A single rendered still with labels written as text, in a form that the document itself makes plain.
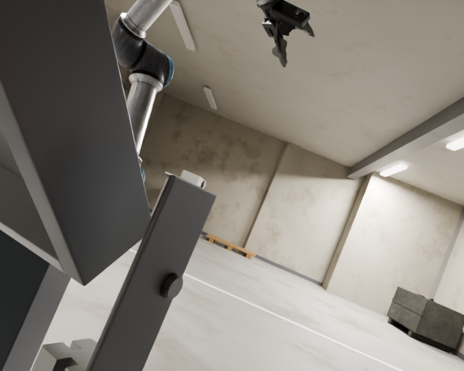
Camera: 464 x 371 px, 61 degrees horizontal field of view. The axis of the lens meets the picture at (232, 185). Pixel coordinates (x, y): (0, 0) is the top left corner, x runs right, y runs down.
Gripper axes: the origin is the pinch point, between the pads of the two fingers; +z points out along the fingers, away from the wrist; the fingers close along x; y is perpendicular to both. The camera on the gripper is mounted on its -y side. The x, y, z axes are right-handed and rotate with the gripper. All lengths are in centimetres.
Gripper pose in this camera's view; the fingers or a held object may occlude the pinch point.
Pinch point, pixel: (300, 52)
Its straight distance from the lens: 137.3
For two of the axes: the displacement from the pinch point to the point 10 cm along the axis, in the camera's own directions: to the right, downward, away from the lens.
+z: 5.2, 6.0, 6.1
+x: -6.8, 7.2, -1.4
